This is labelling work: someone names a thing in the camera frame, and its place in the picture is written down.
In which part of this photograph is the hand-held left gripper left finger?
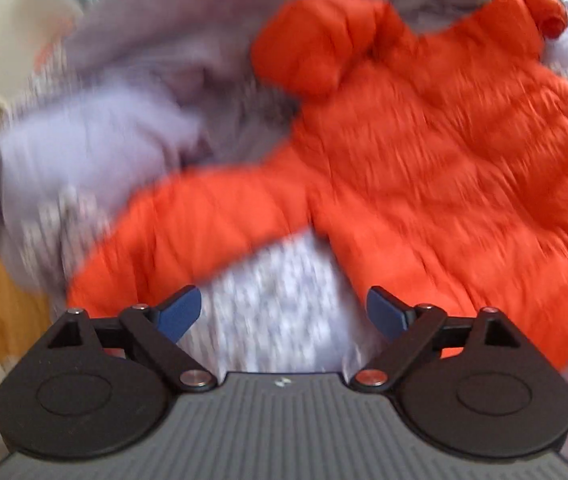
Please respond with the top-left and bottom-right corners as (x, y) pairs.
(46, 285), (217, 393)

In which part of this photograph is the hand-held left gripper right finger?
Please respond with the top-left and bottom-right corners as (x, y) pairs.
(351, 285), (522, 393)

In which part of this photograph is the orange puffer jacket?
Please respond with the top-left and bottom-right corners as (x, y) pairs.
(66, 0), (568, 373)

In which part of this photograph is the lavender floral duvet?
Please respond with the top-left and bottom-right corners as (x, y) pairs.
(8, 0), (568, 378)

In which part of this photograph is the white bedside cabinet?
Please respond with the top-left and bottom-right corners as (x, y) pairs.
(0, 0), (87, 148)

